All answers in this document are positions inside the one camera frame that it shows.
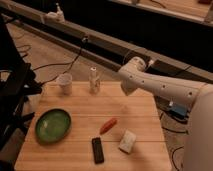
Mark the clear glass bottle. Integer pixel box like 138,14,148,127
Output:
89,67,100,94

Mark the black cable on floor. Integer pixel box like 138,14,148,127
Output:
32,37,88,84

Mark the long metal rail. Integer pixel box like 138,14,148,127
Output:
0,0,213,83

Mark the black tripod stand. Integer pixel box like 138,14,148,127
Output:
0,14,42,165

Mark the white plastic cup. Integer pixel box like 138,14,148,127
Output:
56,73,72,95

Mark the orange carrot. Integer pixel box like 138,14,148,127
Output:
100,118,117,134

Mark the blue box on floor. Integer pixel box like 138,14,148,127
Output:
169,102,188,119

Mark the white object on rail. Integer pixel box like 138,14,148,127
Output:
45,4,65,22

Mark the green round plate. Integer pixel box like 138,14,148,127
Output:
35,109,72,144

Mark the black remote control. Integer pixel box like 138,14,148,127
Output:
92,137,104,164

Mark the white rectangular sponge block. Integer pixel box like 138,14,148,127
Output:
118,130,136,154

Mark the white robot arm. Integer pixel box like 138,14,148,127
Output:
118,57,213,171

